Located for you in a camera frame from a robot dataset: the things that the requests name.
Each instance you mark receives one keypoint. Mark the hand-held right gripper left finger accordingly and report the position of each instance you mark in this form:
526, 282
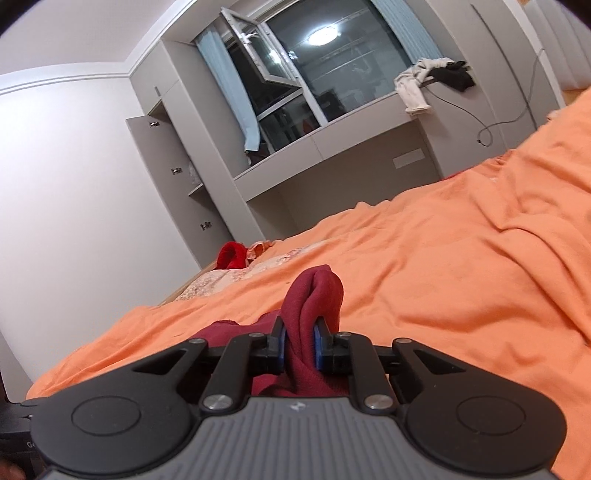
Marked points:
281, 355

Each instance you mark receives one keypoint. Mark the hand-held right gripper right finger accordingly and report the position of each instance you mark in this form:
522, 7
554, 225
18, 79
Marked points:
318, 350

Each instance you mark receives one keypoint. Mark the dark red garment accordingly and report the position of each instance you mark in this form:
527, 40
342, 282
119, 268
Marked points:
314, 300

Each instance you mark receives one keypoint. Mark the bright red cloth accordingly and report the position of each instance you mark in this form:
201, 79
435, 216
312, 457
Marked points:
231, 256

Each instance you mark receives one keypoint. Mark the orange bed sheet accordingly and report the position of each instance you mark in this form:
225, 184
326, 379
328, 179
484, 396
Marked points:
461, 254

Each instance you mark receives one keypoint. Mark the dark cloth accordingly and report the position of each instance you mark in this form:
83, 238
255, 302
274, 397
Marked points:
256, 157

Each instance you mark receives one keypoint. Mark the grey built-in cabinet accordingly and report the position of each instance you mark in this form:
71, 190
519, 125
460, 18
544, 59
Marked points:
369, 152

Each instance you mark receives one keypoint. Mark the grey cabinet door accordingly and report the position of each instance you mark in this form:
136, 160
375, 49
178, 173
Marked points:
157, 184

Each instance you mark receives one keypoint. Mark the white clothing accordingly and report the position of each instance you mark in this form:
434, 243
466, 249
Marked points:
413, 90

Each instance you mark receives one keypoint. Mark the light blue curtain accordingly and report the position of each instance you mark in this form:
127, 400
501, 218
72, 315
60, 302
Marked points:
406, 27
231, 83

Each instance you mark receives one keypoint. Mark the large window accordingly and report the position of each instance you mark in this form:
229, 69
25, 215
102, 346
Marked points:
341, 69

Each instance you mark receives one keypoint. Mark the open window sash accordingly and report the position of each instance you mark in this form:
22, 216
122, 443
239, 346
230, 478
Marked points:
258, 50

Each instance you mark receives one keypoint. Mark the black clothing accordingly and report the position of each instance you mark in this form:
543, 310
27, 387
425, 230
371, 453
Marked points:
455, 76

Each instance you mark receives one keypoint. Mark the white folding door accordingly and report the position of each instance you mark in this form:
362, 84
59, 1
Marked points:
563, 41

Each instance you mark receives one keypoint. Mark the white wall plate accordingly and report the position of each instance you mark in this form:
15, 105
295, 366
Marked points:
408, 159

